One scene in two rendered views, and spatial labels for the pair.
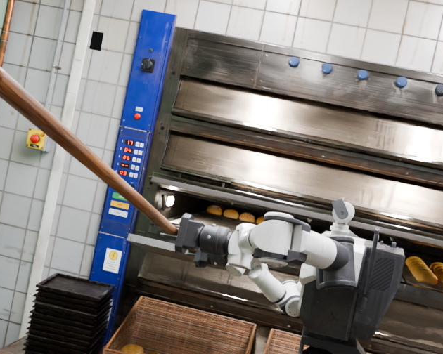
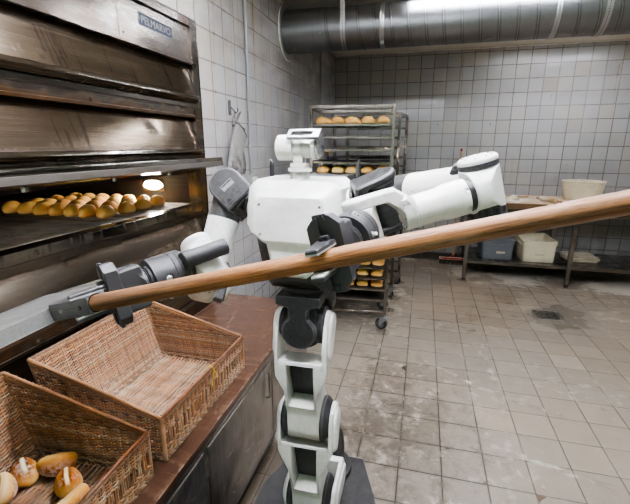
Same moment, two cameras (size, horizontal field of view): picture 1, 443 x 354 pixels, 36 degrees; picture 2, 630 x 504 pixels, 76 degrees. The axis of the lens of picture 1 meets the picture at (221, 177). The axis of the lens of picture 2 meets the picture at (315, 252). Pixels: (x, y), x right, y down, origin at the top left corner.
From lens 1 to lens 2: 2.15 m
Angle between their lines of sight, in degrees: 84
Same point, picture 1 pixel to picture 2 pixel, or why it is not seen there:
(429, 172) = (108, 94)
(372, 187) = (61, 123)
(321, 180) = not seen: outside the picture
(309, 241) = not seen: hidden behind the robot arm
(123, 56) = not seen: outside the picture
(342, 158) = (14, 84)
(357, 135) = (22, 45)
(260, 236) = (498, 189)
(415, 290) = (133, 225)
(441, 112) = (94, 16)
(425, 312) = (140, 242)
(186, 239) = not seen: hidden behind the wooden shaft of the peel
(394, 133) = (60, 44)
